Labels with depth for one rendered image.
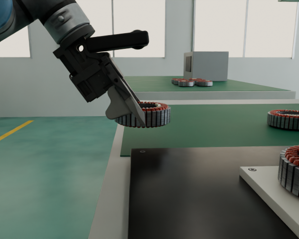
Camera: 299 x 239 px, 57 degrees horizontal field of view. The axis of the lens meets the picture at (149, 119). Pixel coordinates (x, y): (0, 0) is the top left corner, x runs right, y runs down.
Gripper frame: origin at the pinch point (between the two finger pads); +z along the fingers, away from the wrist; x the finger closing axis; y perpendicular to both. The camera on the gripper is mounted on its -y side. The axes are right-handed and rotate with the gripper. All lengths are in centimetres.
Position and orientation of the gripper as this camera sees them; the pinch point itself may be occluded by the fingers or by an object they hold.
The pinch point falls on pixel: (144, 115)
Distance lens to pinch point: 55.6
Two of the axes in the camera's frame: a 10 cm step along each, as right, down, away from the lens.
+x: 0.6, 2.0, -9.8
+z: 5.6, 8.0, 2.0
